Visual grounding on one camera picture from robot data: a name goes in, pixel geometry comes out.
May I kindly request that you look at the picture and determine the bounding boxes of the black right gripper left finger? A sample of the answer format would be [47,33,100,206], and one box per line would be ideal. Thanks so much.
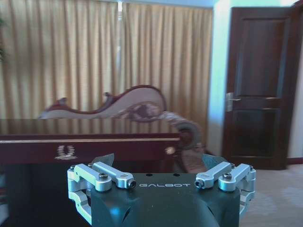
[67,152,136,225]

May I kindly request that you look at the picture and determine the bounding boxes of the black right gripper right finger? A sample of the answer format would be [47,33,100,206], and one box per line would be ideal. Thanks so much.
[194,153,257,225]

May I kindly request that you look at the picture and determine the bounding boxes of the dark wooden table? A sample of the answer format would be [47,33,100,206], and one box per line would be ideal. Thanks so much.
[0,118,187,227]

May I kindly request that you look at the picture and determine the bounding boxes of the carved wooden chaise sofa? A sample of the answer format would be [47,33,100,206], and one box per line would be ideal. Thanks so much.
[37,85,206,175]

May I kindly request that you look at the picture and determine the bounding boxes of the dark brown wooden door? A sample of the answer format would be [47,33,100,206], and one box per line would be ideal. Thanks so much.
[221,6,299,170]

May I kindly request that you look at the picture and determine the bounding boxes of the beige pleated curtain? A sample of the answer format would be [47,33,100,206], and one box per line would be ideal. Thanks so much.
[0,0,214,152]

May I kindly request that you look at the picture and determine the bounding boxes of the silver door handle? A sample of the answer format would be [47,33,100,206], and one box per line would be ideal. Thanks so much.
[225,92,241,112]

